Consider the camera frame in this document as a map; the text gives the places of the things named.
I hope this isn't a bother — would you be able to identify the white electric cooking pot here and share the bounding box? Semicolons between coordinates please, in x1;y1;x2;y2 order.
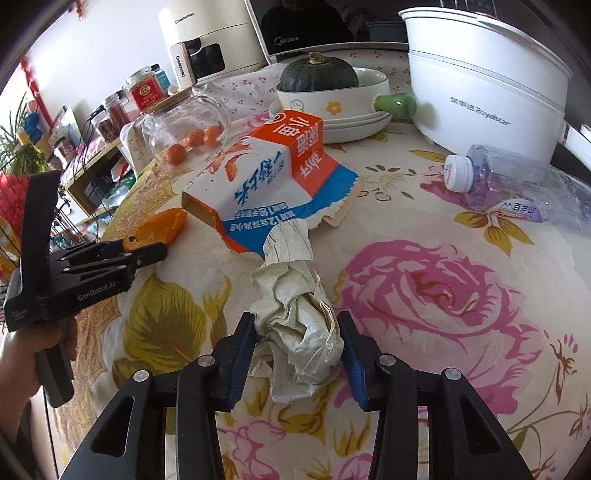
398;4;591;171

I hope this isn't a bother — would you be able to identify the white bowl with green handle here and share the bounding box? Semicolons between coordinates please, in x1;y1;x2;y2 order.
276;67;417;121

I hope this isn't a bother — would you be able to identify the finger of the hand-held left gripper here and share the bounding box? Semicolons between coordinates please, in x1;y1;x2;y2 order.
51;240;134;260
67;243;168;278

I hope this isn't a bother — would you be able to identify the clear plastic bottle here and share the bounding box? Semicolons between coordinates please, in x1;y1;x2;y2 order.
444;144;591;232

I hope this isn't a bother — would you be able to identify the person's left forearm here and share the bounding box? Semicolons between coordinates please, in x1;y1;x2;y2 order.
0;398;46;480

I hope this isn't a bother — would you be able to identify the red label glass jar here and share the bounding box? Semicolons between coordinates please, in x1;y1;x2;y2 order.
124;65;168;113

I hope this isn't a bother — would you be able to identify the orange white blue carton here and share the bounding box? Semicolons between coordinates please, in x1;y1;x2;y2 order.
181;110;360;256

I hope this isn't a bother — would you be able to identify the white plate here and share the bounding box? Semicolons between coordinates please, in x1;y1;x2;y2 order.
269;99;394;136
277;115;391;144

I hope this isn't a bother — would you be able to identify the jar with red contents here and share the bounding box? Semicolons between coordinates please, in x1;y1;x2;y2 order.
104;92;136;128
90;108;117;140

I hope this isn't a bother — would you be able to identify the white countertop appliance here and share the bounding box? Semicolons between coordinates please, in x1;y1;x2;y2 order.
158;0;269;88

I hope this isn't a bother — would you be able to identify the wooden shelf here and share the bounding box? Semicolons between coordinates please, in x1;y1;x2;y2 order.
60;134;139;219

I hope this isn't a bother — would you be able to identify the orange peel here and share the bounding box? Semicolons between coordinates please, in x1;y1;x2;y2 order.
122;208;188;252

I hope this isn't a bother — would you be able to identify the person's left hand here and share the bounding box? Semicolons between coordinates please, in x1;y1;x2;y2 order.
0;323;44;416

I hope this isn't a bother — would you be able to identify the black microwave oven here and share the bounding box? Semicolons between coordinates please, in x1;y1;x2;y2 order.
242;0;409;65

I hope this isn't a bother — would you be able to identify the floral tablecloth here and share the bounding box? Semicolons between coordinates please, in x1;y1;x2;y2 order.
46;111;591;480

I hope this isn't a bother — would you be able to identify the white paper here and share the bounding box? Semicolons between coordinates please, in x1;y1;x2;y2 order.
248;219;345;403

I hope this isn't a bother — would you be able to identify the green plant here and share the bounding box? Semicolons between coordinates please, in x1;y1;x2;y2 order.
0;99;48;176

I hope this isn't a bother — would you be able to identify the glass jar with wooden lid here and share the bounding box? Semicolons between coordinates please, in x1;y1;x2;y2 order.
139;88;232;168

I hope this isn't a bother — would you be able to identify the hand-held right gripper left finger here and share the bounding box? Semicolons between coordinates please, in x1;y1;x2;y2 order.
60;311;257;480

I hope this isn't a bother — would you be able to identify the black wire rack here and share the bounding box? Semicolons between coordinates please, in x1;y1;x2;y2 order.
0;175;100;280

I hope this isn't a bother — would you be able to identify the dark green pumpkin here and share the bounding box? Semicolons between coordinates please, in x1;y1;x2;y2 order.
279;52;359;92

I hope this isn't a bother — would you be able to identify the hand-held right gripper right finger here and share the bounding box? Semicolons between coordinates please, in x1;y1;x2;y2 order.
337;311;532;480

